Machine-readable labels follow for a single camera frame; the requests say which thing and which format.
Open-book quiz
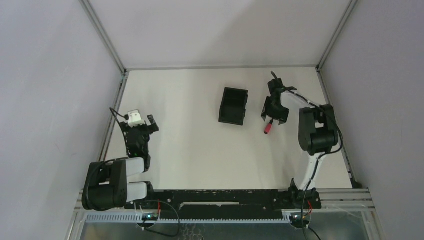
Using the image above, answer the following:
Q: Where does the red handled screwdriver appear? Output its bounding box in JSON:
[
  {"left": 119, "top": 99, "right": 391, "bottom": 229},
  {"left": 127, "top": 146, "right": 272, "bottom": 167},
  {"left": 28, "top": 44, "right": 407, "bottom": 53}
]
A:
[{"left": 263, "top": 119, "right": 274, "bottom": 135}]

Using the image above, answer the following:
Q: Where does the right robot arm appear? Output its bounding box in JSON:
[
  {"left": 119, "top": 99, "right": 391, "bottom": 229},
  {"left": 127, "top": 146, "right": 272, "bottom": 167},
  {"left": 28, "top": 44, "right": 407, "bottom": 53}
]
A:
[{"left": 261, "top": 76, "right": 343, "bottom": 199}]

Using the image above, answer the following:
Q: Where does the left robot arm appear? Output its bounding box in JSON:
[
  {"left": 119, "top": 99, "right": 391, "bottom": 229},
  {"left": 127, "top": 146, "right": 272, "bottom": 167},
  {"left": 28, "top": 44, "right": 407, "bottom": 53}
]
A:
[{"left": 81, "top": 110, "right": 160, "bottom": 212}]

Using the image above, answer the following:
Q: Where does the black plastic bin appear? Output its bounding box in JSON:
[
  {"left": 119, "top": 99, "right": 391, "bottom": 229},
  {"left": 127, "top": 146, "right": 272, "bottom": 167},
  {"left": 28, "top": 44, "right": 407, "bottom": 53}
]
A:
[{"left": 218, "top": 87, "right": 248, "bottom": 126}]

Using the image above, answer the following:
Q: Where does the left green circuit board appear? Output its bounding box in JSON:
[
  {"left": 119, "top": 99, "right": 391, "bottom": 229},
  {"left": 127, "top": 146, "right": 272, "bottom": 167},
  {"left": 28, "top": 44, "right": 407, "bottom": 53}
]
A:
[{"left": 141, "top": 213, "right": 160, "bottom": 222}]

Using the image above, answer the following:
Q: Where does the green circuit board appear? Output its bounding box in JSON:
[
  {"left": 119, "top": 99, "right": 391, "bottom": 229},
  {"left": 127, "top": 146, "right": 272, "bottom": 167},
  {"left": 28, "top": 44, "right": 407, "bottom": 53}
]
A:
[
  {"left": 141, "top": 213, "right": 160, "bottom": 222},
  {"left": 289, "top": 214, "right": 310, "bottom": 229}
]

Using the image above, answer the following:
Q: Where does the right green circuit board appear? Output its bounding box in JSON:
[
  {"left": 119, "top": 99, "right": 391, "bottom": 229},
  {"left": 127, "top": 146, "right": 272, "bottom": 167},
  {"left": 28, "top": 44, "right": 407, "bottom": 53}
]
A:
[{"left": 289, "top": 214, "right": 310, "bottom": 229}]

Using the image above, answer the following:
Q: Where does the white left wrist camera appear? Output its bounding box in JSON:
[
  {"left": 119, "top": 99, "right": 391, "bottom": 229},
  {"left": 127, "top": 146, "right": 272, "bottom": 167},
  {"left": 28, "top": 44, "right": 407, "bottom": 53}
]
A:
[{"left": 127, "top": 109, "right": 146, "bottom": 128}]

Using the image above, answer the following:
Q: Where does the right aluminium frame rail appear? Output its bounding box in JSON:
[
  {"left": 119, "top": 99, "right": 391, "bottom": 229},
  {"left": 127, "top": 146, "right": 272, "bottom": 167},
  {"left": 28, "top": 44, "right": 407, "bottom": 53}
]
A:
[{"left": 316, "top": 0, "right": 361, "bottom": 189}]

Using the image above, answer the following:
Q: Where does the aluminium frame rail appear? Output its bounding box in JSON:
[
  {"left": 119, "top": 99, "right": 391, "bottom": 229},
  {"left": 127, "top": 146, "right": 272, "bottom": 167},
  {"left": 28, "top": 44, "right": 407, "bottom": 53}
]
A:
[
  {"left": 126, "top": 64, "right": 317, "bottom": 72},
  {"left": 79, "top": 0, "right": 129, "bottom": 162},
  {"left": 316, "top": 0, "right": 361, "bottom": 189}
]

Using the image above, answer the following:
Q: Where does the rear aluminium frame rail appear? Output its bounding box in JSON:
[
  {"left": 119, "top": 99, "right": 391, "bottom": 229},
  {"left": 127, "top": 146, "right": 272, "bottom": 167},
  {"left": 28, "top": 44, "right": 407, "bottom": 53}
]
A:
[{"left": 126, "top": 64, "right": 317, "bottom": 72}]

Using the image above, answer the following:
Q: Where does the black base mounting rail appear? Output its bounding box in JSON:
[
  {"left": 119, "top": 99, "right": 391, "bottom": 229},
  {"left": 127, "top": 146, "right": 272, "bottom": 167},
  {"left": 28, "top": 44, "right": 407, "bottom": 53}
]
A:
[{"left": 124, "top": 189, "right": 322, "bottom": 220}]

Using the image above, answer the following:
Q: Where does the left black looping cable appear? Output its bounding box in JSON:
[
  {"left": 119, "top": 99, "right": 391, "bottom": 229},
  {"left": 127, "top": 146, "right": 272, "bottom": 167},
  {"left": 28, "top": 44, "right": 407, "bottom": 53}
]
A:
[{"left": 133, "top": 200, "right": 182, "bottom": 239}]

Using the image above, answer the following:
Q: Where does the white slotted cable duct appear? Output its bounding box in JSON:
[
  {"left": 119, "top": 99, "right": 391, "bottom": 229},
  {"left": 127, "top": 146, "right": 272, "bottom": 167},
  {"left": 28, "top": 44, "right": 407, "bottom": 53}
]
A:
[{"left": 85, "top": 212, "right": 290, "bottom": 224}]

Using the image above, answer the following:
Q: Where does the left aluminium frame rail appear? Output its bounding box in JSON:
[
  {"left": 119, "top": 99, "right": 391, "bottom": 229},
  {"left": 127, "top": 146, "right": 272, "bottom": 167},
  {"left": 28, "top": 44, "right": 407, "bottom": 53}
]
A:
[{"left": 79, "top": 0, "right": 129, "bottom": 162}]

